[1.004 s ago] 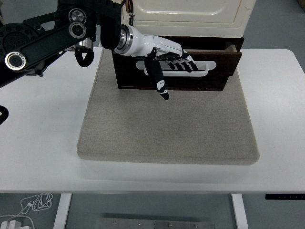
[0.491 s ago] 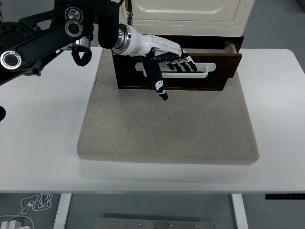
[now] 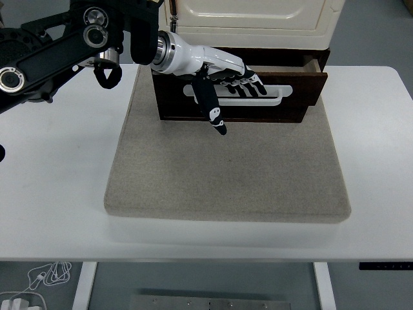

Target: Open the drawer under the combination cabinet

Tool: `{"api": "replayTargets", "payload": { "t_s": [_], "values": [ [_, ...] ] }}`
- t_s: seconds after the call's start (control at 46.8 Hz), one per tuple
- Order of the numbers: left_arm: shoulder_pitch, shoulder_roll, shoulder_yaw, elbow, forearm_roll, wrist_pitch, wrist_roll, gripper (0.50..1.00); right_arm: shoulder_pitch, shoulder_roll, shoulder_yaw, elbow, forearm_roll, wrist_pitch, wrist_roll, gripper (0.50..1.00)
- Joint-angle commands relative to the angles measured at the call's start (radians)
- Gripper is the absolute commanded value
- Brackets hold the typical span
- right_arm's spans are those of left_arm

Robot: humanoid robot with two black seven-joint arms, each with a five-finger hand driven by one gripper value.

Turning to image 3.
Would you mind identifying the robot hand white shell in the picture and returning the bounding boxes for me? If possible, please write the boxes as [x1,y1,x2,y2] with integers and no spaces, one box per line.
[167,32,268,136]

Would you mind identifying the white drawer handle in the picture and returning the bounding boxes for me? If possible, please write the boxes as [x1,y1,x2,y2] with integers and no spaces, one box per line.
[183,83,294,108]

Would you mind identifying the dark wooden drawer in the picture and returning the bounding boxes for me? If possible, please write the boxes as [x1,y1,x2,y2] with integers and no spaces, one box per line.
[152,54,329,117]

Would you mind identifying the cream cabinet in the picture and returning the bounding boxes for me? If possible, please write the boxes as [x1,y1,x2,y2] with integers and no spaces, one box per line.
[157,0,346,51]

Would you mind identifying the dark wooden drawer casing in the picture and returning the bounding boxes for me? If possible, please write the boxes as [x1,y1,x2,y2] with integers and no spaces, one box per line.
[148,46,332,124]

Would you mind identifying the beige fabric mat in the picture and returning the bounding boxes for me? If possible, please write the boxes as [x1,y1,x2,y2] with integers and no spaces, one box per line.
[103,63,352,224]

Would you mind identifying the white table leg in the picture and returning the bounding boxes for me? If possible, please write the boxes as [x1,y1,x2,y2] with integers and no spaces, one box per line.
[71,261,97,310]
[312,262,337,310]

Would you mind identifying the black table control panel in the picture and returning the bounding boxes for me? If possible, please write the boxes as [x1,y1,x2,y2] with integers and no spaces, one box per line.
[359,262,413,271]

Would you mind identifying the white charger adapter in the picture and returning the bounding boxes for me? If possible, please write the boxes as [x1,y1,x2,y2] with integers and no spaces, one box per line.
[1,297,30,310]

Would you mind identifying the white cable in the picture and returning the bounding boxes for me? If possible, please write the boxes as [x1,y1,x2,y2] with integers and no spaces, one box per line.
[0,260,72,310]

